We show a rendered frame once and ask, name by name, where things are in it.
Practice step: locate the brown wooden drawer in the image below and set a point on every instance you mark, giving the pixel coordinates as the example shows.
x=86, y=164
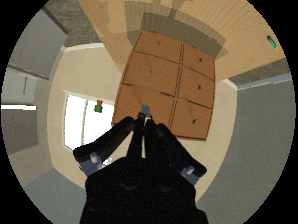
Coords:
x=151, y=44
x=189, y=89
x=185, y=123
x=130, y=104
x=191, y=59
x=142, y=72

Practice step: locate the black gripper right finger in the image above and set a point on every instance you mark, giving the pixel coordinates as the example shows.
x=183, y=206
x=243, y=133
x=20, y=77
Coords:
x=165, y=150

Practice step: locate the orange chest of drawers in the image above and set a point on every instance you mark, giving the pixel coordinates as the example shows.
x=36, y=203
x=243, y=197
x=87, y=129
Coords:
x=176, y=90

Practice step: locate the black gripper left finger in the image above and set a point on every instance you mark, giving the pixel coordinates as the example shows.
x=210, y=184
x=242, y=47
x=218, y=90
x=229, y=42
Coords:
x=91, y=156

